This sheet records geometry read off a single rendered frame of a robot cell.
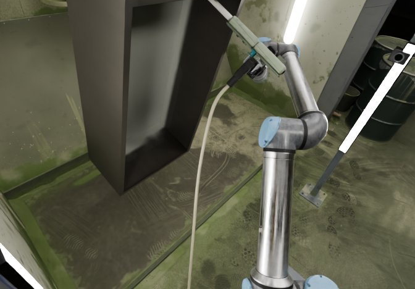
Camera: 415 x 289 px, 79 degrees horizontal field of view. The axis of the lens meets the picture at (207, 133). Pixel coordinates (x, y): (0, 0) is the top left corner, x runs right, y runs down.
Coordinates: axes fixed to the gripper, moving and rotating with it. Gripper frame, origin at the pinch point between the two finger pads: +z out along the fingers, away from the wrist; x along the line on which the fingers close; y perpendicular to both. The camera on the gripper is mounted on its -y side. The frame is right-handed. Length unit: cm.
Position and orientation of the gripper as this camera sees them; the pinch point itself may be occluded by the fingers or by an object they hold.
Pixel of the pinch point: (256, 56)
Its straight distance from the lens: 107.6
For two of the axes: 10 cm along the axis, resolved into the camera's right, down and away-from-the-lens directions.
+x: -6.3, -7.7, 1.3
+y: -7.3, 6.4, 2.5
